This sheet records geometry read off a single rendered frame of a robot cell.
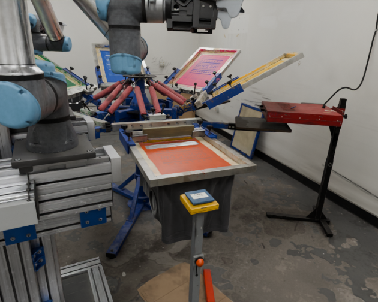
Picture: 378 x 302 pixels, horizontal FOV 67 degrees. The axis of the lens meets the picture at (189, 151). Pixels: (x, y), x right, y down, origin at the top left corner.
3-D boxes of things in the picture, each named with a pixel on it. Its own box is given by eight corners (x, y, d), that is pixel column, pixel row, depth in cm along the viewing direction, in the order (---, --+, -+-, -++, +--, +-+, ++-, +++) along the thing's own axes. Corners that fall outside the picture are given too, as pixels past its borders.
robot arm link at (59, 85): (75, 111, 94) (71, 68, 89) (59, 121, 81) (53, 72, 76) (38, 109, 93) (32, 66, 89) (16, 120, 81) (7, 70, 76)
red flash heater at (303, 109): (326, 115, 267) (329, 103, 263) (344, 129, 224) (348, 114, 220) (260, 111, 274) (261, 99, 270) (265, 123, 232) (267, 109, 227)
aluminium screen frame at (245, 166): (256, 171, 153) (257, 165, 152) (149, 187, 132) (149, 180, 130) (197, 131, 221) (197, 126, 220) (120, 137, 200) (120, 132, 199)
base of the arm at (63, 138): (26, 156, 82) (20, 122, 78) (26, 140, 94) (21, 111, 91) (81, 149, 88) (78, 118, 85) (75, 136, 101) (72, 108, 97)
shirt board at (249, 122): (282, 127, 274) (284, 119, 271) (290, 140, 236) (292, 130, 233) (146, 118, 289) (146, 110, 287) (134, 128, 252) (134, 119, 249)
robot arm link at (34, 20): (18, 30, 139) (15, 11, 136) (29, 32, 149) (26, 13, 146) (35, 31, 139) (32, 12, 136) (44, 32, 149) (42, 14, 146)
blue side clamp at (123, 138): (135, 153, 175) (135, 142, 173) (127, 154, 174) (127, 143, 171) (126, 138, 201) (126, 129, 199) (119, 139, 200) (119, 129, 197)
